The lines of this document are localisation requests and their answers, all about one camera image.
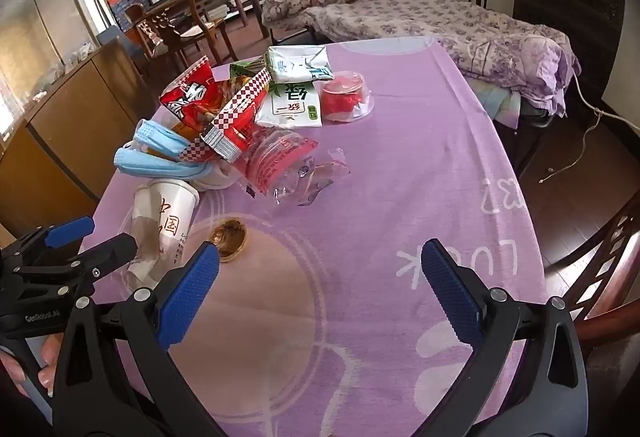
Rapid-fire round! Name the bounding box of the green snack packet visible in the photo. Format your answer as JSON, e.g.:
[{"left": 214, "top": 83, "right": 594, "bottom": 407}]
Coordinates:
[{"left": 229, "top": 60, "right": 267, "bottom": 79}]

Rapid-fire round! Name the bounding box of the wooden armchair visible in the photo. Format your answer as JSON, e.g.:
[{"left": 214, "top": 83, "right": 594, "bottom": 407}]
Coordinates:
[{"left": 135, "top": 0, "right": 240, "bottom": 68}]

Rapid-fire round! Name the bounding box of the white tissue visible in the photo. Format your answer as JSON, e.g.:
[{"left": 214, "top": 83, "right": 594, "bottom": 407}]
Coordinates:
[
  {"left": 199, "top": 161, "right": 237, "bottom": 191},
  {"left": 125, "top": 180, "right": 201, "bottom": 290}
]

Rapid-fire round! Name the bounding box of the person's left hand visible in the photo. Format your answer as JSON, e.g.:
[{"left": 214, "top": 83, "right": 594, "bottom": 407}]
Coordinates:
[{"left": 0, "top": 336, "right": 65, "bottom": 397}]

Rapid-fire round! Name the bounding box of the brown wooden sideboard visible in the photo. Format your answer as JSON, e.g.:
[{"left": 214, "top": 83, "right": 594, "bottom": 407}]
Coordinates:
[{"left": 0, "top": 38, "right": 157, "bottom": 238}]

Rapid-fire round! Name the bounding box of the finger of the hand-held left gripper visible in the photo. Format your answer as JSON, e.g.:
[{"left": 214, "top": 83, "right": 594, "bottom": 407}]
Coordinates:
[
  {"left": 12, "top": 234, "right": 139, "bottom": 300},
  {"left": 0, "top": 216, "right": 96, "bottom": 278}
]

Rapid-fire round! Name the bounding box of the blue face mask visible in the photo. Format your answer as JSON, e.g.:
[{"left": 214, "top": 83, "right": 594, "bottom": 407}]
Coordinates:
[
  {"left": 134, "top": 118, "right": 203, "bottom": 159},
  {"left": 114, "top": 146, "right": 213, "bottom": 182}
]

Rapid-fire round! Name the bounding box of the white cable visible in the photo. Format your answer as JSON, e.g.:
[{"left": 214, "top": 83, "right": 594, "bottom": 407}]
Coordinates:
[{"left": 539, "top": 71, "right": 640, "bottom": 184}]

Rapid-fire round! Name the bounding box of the red clear plastic cup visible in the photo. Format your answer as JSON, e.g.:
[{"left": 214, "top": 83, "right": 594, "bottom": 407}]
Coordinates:
[{"left": 320, "top": 72, "right": 376, "bottom": 124}]

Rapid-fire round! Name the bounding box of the red checkered snack packet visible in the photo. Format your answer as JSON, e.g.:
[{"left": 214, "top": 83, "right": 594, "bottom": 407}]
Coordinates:
[{"left": 159, "top": 56, "right": 273, "bottom": 163}]

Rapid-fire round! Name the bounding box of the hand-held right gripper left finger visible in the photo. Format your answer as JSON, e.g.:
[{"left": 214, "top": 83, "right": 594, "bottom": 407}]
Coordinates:
[{"left": 52, "top": 242, "right": 226, "bottom": 437}]

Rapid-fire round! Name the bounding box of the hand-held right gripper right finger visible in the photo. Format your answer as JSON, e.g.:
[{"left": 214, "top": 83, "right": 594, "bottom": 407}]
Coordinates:
[{"left": 421, "top": 238, "right": 590, "bottom": 437}]

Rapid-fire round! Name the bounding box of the bed with floral sheet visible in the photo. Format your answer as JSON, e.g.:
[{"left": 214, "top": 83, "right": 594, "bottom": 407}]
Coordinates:
[{"left": 304, "top": 0, "right": 582, "bottom": 119}]

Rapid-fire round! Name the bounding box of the dark wooden chair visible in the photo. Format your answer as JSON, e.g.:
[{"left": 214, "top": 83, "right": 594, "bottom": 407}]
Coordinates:
[{"left": 542, "top": 201, "right": 640, "bottom": 349}]

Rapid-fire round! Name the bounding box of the pale green flattened carton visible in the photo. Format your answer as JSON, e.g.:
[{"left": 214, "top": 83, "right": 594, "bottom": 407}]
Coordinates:
[{"left": 264, "top": 44, "right": 335, "bottom": 84}]

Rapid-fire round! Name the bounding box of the gold round lid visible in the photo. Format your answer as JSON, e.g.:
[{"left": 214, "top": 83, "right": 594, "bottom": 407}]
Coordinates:
[{"left": 209, "top": 219, "right": 248, "bottom": 264}]

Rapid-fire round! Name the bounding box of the white green drink pouch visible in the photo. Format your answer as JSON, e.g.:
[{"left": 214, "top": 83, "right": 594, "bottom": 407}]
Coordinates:
[{"left": 256, "top": 81, "right": 322, "bottom": 128}]

